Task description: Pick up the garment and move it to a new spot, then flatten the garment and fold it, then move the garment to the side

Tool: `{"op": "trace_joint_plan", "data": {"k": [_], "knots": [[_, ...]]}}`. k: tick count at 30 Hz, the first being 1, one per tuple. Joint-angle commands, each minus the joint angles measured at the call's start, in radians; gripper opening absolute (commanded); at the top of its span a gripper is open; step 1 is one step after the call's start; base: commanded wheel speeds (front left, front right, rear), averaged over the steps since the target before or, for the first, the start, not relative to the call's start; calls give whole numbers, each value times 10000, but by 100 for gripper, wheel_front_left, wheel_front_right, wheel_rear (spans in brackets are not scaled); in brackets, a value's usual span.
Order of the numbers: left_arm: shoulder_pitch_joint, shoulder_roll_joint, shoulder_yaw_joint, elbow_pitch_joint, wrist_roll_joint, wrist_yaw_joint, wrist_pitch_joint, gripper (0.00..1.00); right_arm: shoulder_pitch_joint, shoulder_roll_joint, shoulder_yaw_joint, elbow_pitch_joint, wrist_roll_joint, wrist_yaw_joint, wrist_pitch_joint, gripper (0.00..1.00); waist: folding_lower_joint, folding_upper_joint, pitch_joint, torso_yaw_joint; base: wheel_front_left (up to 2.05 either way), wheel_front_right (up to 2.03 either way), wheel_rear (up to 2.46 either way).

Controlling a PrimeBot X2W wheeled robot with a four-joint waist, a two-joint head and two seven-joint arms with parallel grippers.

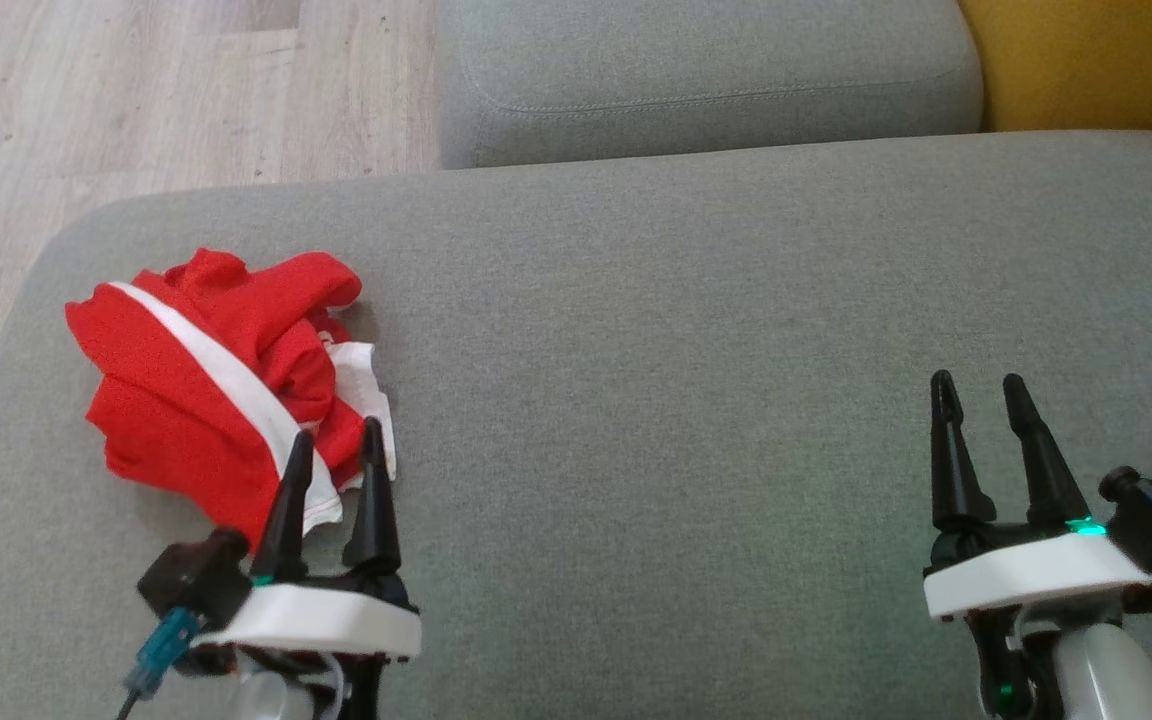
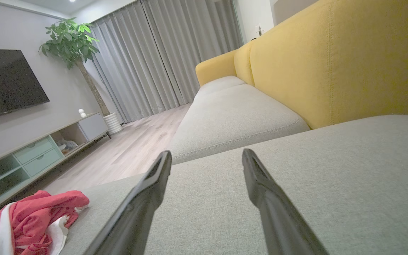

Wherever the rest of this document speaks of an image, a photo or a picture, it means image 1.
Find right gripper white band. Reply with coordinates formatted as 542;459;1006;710
924;370;1152;720

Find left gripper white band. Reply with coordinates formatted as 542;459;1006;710
191;417;424;720

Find red shorts with white stripe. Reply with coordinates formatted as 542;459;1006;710
64;282;347;551

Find large grey sofa seat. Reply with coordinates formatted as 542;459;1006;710
0;130;1152;720

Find yellow sofa backrest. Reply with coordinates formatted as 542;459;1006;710
956;0;1152;141

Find grey sofa seat cushion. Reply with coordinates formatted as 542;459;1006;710
434;0;985;169

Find left camera cable blue plug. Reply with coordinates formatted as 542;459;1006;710
122;608;203;720

